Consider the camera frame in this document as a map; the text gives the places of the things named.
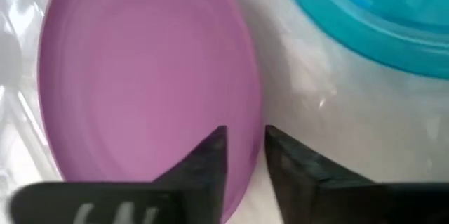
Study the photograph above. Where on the purple plate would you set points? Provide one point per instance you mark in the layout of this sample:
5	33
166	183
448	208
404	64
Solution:
140	76

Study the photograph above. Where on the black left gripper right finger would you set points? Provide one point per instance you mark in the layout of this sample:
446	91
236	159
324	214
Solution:
308	189

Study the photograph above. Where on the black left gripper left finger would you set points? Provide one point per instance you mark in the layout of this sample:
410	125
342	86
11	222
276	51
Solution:
196	182

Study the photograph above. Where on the blue transparent plate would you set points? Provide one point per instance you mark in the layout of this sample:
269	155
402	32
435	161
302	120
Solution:
368	13

